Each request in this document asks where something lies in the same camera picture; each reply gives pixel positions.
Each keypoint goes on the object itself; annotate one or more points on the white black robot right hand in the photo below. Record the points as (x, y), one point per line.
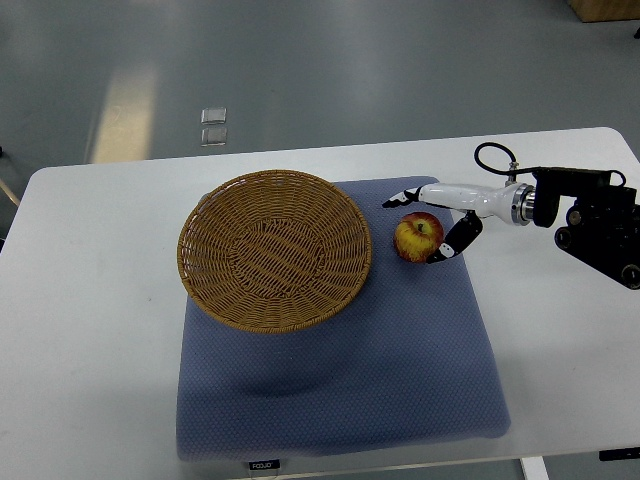
(465, 197)

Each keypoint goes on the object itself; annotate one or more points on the red yellow apple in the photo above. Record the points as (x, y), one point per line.
(417, 236)

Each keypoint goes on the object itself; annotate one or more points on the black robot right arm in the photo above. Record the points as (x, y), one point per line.
(602, 225)

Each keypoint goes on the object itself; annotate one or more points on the brown wicker basket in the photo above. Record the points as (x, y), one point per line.
(274, 252)

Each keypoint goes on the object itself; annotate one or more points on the blue quilted mat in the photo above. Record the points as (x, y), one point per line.
(408, 361)

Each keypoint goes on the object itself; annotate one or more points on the wooden box corner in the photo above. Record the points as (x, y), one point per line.
(591, 11)

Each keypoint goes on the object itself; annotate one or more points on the white table leg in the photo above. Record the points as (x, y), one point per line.
(534, 468)

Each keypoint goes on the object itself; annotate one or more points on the lower floor metal plate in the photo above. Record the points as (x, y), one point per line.
(214, 136)

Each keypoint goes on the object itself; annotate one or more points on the floor metal plate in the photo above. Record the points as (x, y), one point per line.
(213, 115)
(214, 136)

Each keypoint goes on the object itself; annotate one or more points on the upper floor metal plate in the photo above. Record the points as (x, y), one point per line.
(213, 115)

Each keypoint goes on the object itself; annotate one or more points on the black table label tag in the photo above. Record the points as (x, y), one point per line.
(273, 464)

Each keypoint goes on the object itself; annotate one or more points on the black table edge bracket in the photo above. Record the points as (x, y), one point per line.
(619, 454)

